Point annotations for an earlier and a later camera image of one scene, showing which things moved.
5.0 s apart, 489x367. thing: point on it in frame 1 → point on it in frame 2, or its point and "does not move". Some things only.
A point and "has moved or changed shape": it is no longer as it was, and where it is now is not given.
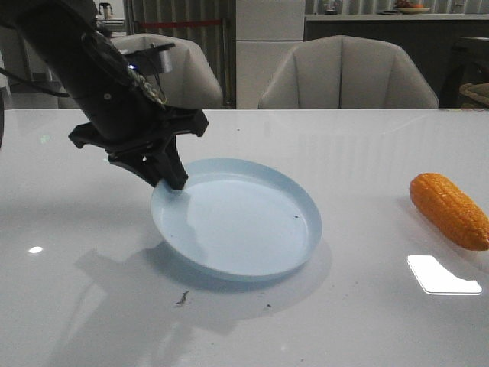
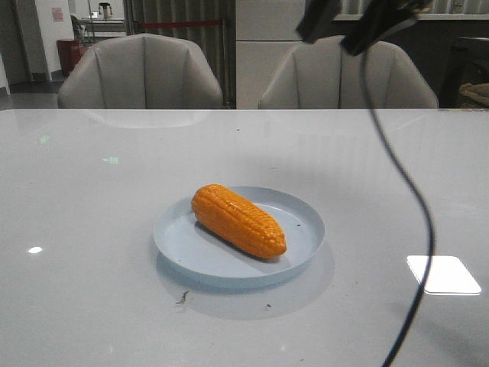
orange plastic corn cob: (454, 212) → (243, 222)
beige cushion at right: (477, 91) does not move
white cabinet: (267, 32) does not move
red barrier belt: (176, 24) does not move
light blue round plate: (238, 219) has moved or changed shape
